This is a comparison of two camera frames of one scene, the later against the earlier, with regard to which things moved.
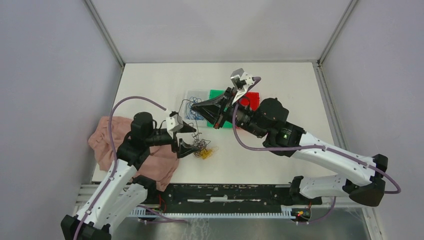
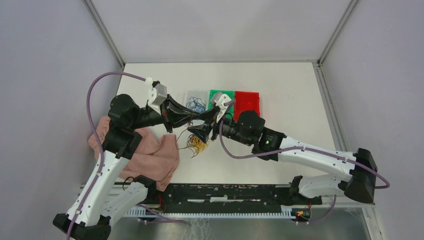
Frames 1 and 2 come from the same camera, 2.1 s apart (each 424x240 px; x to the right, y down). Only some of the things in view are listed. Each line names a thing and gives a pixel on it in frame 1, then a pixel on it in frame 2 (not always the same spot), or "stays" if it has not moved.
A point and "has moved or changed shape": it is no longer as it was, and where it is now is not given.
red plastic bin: [251, 99] stays
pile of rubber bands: [205, 151] has moved or changed shape
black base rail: [225, 195] stays
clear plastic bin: [191, 97] stays
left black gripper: [184, 148] -> [175, 114]
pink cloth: [161, 163] stays
